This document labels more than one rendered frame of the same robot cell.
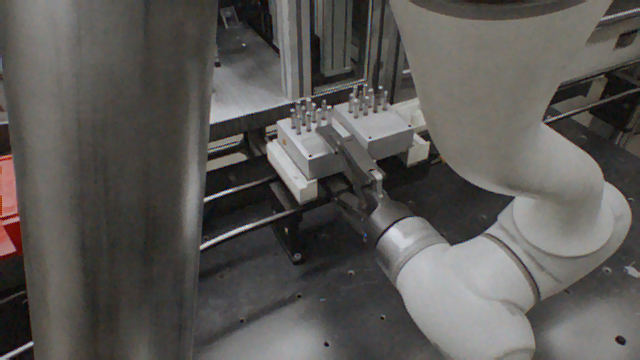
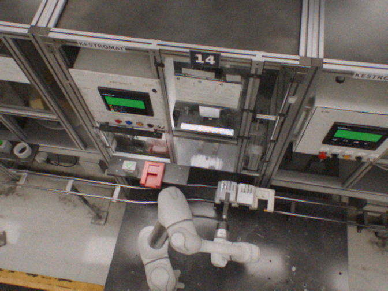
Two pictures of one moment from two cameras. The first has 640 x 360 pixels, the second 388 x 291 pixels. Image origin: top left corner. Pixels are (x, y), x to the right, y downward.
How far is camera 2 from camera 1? 1.81 m
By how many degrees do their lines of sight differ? 33
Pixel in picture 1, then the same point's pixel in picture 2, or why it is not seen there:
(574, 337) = (260, 270)
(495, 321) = (217, 258)
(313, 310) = (209, 223)
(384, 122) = (246, 197)
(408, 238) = (219, 234)
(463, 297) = not seen: hidden behind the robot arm
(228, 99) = (218, 160)
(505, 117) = not seen: hidden behind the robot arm
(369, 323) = not seen: hidden behind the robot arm
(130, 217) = (163, 234)
